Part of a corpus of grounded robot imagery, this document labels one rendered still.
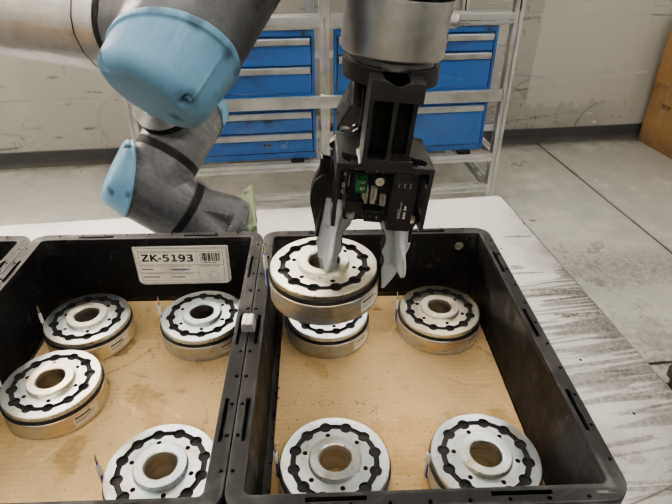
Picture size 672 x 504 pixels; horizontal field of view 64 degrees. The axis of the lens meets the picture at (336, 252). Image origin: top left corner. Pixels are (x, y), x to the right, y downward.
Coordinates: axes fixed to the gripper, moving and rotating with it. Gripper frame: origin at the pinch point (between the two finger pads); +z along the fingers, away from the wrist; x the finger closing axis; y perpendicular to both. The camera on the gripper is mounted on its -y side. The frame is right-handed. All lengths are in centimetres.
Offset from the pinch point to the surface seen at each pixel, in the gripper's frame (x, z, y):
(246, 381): -9.7, 7.9, 7.5
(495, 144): 86, 59, -200
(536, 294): 38, 27, -35
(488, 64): 74, 23, -202
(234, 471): -9.6, 8.1, 16.5
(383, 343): 5.7, 16.7, -8.2
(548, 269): 43, 27, -43
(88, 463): -25.0, 19.4, 8.3
